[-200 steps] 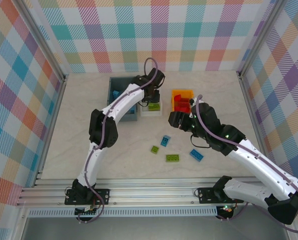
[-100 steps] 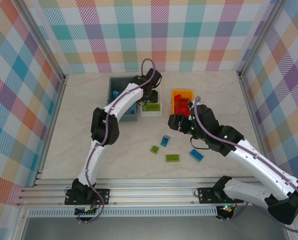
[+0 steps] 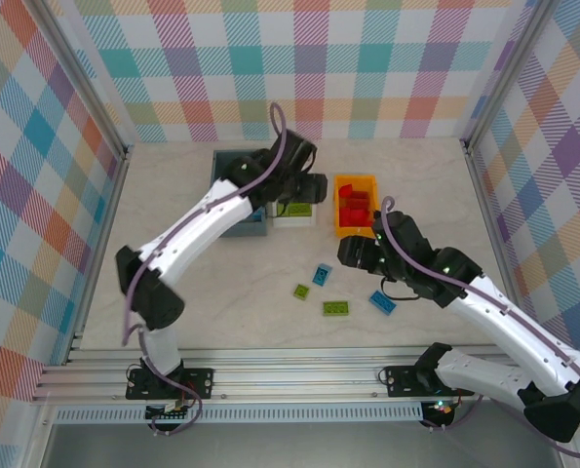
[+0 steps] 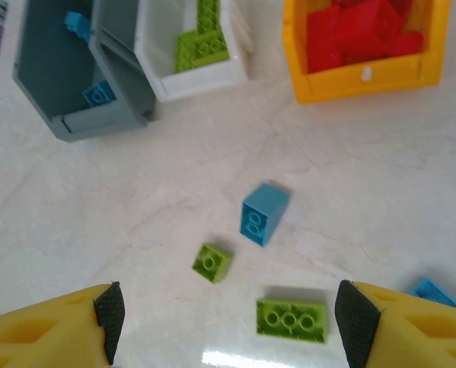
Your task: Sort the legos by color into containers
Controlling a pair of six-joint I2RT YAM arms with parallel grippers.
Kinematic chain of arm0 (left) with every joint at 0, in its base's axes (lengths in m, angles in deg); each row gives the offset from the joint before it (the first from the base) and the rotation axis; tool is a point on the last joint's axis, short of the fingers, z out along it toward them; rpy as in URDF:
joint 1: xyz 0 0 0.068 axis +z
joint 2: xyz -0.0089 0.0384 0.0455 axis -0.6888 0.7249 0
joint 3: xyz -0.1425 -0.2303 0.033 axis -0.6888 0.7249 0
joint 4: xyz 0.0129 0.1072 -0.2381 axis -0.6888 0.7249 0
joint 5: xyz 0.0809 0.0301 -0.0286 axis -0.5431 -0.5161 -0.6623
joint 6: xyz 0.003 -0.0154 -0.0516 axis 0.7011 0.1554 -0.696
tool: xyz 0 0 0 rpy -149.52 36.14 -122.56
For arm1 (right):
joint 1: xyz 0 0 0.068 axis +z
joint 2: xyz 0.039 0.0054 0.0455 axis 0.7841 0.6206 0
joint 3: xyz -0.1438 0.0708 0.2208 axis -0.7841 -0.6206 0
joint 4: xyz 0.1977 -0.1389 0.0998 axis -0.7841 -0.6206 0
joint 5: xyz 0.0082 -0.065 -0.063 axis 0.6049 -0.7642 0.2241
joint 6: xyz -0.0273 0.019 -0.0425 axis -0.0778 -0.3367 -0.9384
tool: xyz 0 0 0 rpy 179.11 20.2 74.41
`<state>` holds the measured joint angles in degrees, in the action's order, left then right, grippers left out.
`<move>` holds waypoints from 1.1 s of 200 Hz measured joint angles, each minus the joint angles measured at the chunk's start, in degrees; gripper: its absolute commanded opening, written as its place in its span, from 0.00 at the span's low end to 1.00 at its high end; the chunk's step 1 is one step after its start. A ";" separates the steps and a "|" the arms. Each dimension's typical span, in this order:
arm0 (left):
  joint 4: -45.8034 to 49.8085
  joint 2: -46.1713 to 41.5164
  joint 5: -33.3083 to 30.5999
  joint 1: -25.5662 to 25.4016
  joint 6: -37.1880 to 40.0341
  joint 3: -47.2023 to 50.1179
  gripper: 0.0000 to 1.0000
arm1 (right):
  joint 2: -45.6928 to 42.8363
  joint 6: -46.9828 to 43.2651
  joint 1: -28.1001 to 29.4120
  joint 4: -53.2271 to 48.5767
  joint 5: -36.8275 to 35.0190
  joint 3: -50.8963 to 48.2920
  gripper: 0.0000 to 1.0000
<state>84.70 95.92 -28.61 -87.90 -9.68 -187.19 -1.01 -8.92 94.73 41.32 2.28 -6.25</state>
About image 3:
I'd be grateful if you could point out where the long blue lego brick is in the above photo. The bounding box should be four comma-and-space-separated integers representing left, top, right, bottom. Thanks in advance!
368, 290, 398, 316

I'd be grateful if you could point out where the white plastic bin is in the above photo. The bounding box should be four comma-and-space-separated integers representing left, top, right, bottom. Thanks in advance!
268, 198, 319, 229

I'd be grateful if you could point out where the orange plastic bin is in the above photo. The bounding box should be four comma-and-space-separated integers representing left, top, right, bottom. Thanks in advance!
332, 174, 379, 239

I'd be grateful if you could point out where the grey plastic bin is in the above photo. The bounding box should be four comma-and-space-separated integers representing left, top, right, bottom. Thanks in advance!
212, 149, 272, 239

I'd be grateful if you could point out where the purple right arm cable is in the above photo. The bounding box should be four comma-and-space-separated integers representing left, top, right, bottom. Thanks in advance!
380, 195, 580, 459

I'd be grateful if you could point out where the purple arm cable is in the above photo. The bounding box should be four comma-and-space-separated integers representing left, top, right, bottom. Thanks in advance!
122, 101, 290, 436
380, 195, 580, 459

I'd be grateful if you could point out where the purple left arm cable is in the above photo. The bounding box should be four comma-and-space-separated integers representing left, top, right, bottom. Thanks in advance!
122, 101, 290, 436

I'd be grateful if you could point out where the aluminium side rail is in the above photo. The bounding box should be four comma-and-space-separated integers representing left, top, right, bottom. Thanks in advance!
462, 138, 521, 299
64, 145, 135, 365

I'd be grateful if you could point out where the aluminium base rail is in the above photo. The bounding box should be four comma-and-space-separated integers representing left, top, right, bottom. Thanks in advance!
30, 343, 571, 404

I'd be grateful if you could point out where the slotted cable duct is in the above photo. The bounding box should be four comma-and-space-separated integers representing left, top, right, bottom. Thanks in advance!
54, 402, 426, 425

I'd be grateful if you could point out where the aluminium frame post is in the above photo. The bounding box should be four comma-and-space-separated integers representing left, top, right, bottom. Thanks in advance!
459, 0, 563, 147
38, 0, 134, 160

